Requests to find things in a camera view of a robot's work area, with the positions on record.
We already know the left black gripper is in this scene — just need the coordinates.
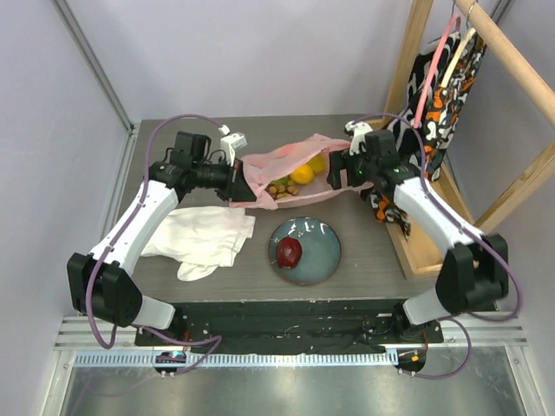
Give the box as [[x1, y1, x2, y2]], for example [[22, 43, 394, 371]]
[[193, 156, 258, 203]]

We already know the pink plastic bag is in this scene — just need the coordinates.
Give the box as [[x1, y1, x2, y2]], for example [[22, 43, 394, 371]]
[[229, 134, 371, 211]]

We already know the red fake apple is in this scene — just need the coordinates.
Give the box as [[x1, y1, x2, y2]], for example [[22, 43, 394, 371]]
[[275, 237, 303, 270]]

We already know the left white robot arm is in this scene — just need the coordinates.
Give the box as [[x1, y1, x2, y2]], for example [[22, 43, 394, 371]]
[[67, 132, 256, 346]]

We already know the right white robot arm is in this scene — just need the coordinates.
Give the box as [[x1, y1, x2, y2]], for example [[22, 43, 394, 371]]
[[327, 130, 509, 342]]

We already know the brown fake longan bunch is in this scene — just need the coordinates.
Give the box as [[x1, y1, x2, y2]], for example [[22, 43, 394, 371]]
[[265, 180, 299, 200]]

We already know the orange fake fruit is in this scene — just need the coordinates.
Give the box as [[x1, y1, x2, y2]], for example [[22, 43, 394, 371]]
[[289, 164, 315, 185]]

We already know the green fake starfruit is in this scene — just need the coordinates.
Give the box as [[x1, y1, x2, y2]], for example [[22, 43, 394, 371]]
[[271, 176, 290, 185]]

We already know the white cloth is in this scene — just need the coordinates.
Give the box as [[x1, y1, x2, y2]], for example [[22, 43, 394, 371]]
[[140, 206, 256, 282]]

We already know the patterned orange black garment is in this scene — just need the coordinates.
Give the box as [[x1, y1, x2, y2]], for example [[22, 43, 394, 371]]
[[362, 29, 488, 237]]

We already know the blue ceramic plate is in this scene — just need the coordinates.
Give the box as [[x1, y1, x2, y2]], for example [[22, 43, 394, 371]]
[[266, 217, 342, 286]]

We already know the wooden clothes rack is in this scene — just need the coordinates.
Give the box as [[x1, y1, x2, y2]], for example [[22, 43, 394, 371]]
[[356, 1, 554, 284]]

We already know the pink clothes hanger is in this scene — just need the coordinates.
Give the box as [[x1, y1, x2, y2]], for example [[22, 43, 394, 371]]
[[412, 15, 460, 129]]

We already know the cream clothes hanger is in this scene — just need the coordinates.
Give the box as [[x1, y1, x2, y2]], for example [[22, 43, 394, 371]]
[[440, 28, 476, 88]]

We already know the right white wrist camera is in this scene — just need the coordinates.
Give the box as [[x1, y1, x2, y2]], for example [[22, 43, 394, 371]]
[[344, 120, 374, 155]]

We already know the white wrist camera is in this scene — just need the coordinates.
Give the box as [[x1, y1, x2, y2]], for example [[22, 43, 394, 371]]
[[344, 120, 374, 155], [219, 124, 247, 166]]

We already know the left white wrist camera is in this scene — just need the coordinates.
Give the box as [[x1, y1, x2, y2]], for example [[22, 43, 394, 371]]
[[219, 124, 247, 166]]

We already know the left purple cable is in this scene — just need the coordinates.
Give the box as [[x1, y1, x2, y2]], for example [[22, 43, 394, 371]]
[[88, 113, 231, 376]]

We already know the purple cable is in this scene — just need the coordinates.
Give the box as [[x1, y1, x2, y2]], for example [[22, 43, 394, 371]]
[[346, 113, 524, 380], [88, 113, 231, 376]]

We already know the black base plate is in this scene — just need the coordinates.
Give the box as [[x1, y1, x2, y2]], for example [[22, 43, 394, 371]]
[[134, 298, 445, 356]]

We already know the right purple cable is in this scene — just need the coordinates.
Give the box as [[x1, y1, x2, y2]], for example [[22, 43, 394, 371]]
[[346, 113, 524, 380]]

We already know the aluminium rail frame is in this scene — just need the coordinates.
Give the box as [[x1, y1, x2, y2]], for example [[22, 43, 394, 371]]
[[41, 120, 543, 416]]

